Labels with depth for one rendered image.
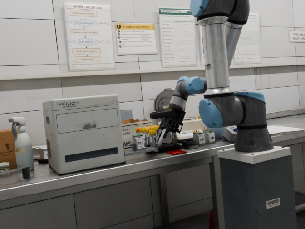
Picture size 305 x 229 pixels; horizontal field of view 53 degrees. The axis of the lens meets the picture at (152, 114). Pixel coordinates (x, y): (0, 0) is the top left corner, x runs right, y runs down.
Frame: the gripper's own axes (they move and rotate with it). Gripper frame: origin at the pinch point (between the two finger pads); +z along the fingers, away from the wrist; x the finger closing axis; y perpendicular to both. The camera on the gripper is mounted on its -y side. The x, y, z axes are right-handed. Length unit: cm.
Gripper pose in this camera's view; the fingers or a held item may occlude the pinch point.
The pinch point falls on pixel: (157, 144)
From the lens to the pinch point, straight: 144.0
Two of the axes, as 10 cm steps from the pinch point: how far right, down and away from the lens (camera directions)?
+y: 8.1, 4.0, 4.2
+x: -4.5, 0.0, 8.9
